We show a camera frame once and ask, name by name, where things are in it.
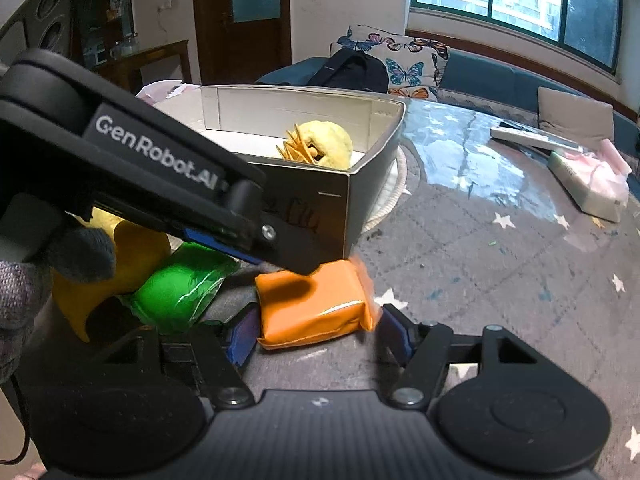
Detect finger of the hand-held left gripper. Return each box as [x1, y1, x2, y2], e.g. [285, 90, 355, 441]
[182, 226, 264, 266]
[220, 180, 329, 276]

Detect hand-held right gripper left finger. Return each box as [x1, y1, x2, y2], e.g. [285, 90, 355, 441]
[92, 305, 262, 408]

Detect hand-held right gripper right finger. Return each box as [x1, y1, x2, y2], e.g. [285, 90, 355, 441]
[380, 304, 546, 408]

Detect orange packet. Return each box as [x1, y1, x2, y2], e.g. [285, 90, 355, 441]
[255, 255, 383, 352]

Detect green packet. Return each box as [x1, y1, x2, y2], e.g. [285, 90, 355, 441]
[120, 242, 241, 335]

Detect yellow rubber toy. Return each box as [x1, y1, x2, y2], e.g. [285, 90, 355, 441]
[52, 210, 173, 343]

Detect yellow plush chick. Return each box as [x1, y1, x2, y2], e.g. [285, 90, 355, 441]
[274, 120, 353, 170]

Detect white cardboard box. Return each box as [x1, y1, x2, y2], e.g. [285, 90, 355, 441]
[157, 85, 407, 261]

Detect person's left hand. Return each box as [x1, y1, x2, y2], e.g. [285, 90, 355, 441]
[0, 229, 117, 384]

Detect clear plastic bag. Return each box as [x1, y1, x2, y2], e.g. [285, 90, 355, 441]
[136, 80, 195, 107]

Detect brown wooden table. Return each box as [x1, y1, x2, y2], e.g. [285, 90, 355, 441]
[82, 40, 193, 93]

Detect glass jars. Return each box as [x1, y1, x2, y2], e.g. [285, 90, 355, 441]
[110, 34, 139, 59]

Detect grey star print tablecloth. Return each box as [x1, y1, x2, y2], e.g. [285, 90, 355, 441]
[200, 96, 640, 480]

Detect round white mat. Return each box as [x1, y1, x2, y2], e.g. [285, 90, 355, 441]
[360, 147, 413, 233]

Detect dark shelf cabinet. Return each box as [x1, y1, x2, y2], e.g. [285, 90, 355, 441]
[70, 0, 136, 68]

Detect brown wooden door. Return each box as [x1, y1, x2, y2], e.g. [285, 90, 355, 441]
[192, 0, 292, 86]

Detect black backpack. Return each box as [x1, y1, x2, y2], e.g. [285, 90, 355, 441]
[306, 48, 390, 93]

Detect butterfly print pillow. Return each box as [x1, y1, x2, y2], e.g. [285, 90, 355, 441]
[330, 25, 451, 101]

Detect white tissue packet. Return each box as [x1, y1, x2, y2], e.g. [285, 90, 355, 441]
[547, 152, 630, 223]

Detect white remote control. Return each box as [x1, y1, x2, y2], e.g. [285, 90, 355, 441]
[490, 121, 583, 153]

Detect teal sofa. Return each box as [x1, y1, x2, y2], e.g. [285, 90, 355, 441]
[257, 50, 640, 146]

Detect pink plastic bag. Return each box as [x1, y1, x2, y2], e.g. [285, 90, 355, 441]
[590, 139, 633, 181]

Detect beige cushion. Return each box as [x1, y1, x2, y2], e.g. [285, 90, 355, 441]
[537, 86, 616, 133]

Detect black cable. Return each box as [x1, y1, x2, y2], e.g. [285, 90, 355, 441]
[0, 374, 32, 467]

